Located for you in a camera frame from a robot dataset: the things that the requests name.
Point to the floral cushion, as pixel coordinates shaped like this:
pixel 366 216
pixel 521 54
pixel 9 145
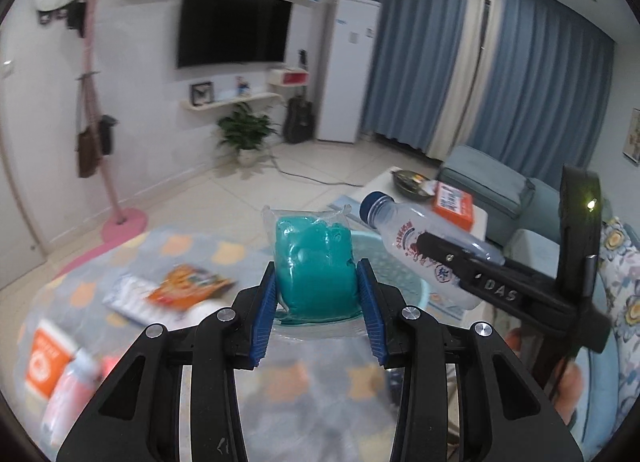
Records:
pixel 622 292

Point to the light blue plastic basket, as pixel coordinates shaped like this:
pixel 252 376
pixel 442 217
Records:
pixel 395 282

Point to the black picture frame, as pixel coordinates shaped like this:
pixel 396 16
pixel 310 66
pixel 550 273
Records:
pixel 201 93

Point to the white coffee table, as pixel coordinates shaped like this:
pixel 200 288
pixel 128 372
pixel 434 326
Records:
pixel 382 181

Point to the white and red box shelf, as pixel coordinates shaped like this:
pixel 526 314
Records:
pixel 289 77

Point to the framed wall picture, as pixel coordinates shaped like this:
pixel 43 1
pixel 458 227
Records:
pixel 634 137

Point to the clear plastic bottle blue cap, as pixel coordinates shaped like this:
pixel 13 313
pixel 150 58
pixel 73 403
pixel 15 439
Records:
pixel 395 222

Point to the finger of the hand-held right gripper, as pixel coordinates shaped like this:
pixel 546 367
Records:
pixel 535 272
pixel 465 272

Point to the brown hanging bag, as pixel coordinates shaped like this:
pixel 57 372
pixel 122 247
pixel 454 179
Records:
pixel 87 152

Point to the white door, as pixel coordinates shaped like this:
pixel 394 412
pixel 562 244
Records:
pixel 17 182

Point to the low white wall shelf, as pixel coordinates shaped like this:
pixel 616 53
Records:
pixel 230 101

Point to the pink coat rack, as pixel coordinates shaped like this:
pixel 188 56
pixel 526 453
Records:
pixel 92 57

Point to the teal item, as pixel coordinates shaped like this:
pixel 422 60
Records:
pixel 312 267

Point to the orange snack packet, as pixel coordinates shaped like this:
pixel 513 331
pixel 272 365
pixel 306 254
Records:
pixel 190 284

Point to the light blue sofa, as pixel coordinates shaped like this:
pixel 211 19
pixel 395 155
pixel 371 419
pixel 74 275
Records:
pixel 480 182

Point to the black guitar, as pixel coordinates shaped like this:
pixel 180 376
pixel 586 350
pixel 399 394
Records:
pixel 299 119

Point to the black wall television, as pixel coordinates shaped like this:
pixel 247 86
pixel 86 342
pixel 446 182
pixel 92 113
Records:
pixel 232 27

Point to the black hanging bag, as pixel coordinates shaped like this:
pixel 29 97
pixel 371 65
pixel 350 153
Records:
pixel 107 134

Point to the dark bowl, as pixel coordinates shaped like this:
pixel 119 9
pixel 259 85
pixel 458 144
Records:
pixel 407 181

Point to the white and blue packet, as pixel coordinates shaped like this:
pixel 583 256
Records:
pixel 127 299

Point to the orange paper cup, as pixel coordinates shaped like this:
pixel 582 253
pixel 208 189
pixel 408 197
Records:
pixel 47 357

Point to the blue curtain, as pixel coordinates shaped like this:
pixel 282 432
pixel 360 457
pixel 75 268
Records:
pixel 415 52
pixel 545 82

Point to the pink bottle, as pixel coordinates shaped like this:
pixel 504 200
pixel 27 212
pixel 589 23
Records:
pixel 75 387

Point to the white standing air conditioner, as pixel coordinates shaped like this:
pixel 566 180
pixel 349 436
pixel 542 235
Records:
pixel 347 67

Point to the orange box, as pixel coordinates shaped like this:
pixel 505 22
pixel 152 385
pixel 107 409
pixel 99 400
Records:
pixel 452 204

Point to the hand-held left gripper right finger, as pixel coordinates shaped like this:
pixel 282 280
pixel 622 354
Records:
pixel 372 312

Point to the person's right hand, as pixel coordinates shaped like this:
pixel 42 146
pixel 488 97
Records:
pixel 570 387

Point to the cream curtain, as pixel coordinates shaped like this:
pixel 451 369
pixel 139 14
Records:
pixel 470 67

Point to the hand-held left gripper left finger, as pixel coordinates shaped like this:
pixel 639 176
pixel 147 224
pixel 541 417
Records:
pixel 265 309

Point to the patterned tablecloth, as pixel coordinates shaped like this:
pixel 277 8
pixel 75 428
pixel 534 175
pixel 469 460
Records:
pixel 100 262

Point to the potted green plant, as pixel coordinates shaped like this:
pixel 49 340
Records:
pixel 245 129

